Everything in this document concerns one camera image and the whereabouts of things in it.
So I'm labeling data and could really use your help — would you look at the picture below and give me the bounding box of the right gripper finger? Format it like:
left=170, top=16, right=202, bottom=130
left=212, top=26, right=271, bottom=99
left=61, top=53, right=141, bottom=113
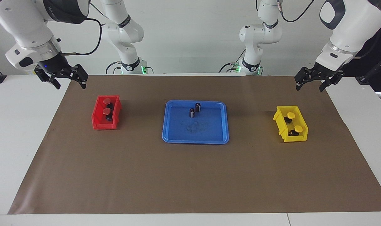
left=35, top=67, right=61, bottom=90
left=68, top=64, right=88, bottom=90

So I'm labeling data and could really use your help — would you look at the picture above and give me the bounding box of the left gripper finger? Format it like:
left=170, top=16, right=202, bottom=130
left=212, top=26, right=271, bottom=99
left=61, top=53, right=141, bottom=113
left=319, top=72, right=345, bottom=92
left=296, top=67, right=316, bottom=91

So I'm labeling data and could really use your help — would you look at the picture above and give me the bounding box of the blue plastic tray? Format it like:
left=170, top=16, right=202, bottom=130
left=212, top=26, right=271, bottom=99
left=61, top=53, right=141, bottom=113
left=162, top=100, right=229, bottom=144

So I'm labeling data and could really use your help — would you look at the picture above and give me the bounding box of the black stand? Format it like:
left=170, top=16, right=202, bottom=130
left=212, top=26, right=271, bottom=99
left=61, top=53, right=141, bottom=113
left=355, top=61, right=381, bottom=85

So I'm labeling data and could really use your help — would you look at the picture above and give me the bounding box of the red plastic bin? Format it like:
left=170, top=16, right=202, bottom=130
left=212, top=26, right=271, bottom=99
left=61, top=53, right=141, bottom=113
left=92, top=95, right=122, bottom=130

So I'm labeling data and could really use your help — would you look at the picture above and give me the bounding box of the yellow plastic bin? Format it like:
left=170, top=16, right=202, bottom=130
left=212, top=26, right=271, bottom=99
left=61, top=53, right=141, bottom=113
left=273, top=105, right=309, bottom=143

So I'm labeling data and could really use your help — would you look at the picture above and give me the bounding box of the brown table mat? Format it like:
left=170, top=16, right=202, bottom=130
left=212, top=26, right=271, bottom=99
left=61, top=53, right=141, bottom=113
left=8, top=75, right=381, bottom=215

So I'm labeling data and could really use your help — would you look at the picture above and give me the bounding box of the black right base cable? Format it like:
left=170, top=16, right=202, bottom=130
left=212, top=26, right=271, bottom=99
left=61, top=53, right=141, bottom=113
left=105, top=61, right=123, bottom=75

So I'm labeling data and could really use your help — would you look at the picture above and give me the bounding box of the black base cable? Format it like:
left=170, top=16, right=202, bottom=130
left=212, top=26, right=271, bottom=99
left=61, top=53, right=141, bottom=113
left=219, top=49, right=246, bottom=73
left=105, top=61, right=123, bottom=75

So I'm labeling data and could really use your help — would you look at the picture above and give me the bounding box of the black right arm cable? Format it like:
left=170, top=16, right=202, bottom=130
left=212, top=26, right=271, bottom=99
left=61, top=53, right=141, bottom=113
left=60, top=17, right=102, bottom=56

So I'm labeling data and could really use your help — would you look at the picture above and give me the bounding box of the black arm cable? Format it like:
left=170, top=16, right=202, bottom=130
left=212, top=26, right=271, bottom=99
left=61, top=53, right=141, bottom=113
left=60, top=17, right=102, bottom=56
left=280, top=0, right=315, bottom=23

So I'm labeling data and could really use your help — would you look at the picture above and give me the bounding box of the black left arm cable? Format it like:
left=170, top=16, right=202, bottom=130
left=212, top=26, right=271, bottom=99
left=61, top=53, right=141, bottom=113
left=280, top=0, right=315, bottom=23

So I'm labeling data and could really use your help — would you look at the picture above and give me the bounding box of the black left base cable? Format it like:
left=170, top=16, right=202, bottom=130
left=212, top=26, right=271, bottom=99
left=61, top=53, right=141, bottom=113
left=219, top=49, right=246, bottom=73

